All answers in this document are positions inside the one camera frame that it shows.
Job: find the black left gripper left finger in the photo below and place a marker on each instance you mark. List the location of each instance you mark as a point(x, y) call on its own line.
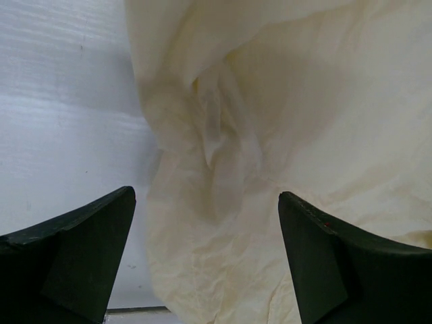
point(63, 270)

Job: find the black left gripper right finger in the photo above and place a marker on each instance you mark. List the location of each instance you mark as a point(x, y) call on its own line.
point(343, 274)

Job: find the cream fabric jacket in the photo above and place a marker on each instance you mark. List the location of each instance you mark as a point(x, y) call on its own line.
point(330, 100)

